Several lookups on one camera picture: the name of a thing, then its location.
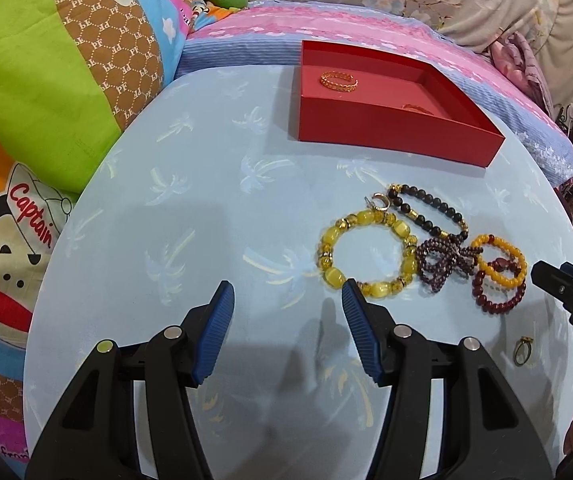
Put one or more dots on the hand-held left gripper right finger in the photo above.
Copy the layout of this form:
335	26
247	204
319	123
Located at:
361	332

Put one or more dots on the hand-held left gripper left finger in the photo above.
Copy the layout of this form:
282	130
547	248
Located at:
212	330

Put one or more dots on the gold hoop earring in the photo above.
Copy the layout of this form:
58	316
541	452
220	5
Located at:
384	205

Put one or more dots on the red shallow cardboard box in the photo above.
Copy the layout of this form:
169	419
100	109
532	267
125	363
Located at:
366	125

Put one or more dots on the light blue palm print table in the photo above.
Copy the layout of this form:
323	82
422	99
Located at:
191	200

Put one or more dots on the purple quilted cloth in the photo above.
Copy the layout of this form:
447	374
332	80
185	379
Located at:
521	65

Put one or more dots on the thin gold bangle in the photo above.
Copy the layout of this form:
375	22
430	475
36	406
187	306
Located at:
416	105

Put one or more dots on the colourful cartoon monkey blanket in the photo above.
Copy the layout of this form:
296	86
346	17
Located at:
41	85

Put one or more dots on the pink and blue striped pillow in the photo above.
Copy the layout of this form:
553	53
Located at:
266	25

